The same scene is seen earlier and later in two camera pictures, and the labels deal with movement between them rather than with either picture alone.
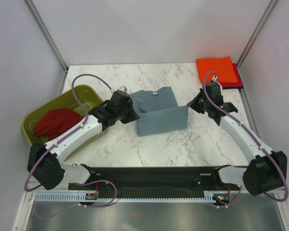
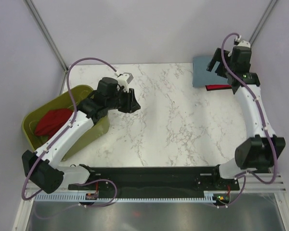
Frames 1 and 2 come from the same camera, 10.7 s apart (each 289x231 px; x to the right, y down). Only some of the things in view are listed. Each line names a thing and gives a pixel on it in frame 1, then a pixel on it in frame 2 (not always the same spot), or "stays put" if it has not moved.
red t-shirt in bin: x=55 y=120 stays put
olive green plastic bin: x=81 y=98 stays put
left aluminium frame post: x=48 y=38 stays put
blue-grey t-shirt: x=158 y=111 to x=202 y=77
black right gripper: x=193 y=104 to x=216 y=57
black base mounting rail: x=149 y=179 stays put
